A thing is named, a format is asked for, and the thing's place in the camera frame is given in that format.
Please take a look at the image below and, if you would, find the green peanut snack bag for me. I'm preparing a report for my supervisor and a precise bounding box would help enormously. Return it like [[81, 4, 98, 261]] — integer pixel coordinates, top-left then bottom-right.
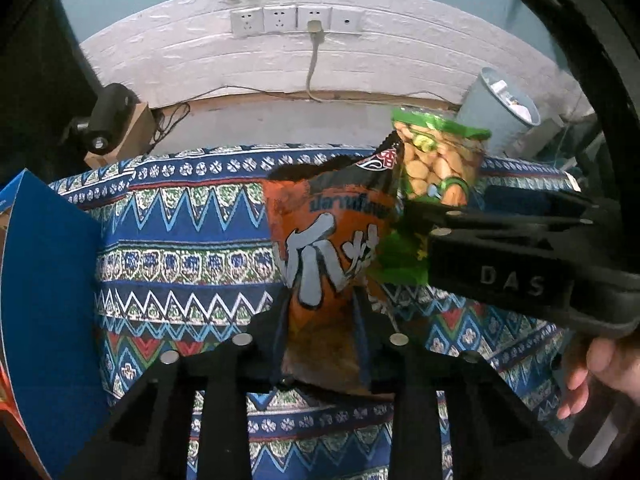
[[368, 106, 491, 286]]

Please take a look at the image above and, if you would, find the orange squid snack bag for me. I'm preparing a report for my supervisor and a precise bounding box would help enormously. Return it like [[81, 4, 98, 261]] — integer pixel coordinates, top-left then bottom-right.
[[262, 132, 404, 396]]

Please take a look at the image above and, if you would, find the black cylindrical device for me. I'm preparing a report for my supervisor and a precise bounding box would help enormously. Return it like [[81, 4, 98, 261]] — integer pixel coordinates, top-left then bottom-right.
[[67, 82, 139, 155]]

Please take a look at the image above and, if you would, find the blue cardboard box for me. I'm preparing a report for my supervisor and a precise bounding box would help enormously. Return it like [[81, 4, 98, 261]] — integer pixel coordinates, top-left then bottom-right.
[[1, 170, 107, 479]]

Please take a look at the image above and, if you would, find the grey waste bin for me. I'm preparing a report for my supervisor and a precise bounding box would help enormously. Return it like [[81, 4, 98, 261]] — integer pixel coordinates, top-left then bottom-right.
[[456, 67, 541, 156]]

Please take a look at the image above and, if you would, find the white wall socket strip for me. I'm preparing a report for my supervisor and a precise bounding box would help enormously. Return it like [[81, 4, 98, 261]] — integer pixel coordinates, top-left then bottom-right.
[[230, 4, 364, 38]]

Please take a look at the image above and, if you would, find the blue patterned tablecloth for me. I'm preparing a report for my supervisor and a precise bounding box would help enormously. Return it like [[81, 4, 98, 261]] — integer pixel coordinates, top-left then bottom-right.
[[53, 144, 564, 479]]

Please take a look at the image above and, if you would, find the small cardboard box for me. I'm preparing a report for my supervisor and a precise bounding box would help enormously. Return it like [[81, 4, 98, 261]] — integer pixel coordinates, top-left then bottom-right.
[[84, 103, 156, 169]]

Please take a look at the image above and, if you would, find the person's right hand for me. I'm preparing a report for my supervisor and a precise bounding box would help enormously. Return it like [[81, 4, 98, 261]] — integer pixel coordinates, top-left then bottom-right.
[[556, 335, 639, 419]]

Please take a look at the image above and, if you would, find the grey plug and cable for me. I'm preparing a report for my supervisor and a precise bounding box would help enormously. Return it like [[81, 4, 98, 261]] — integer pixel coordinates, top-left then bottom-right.
[[304, 19, 327, 104]]

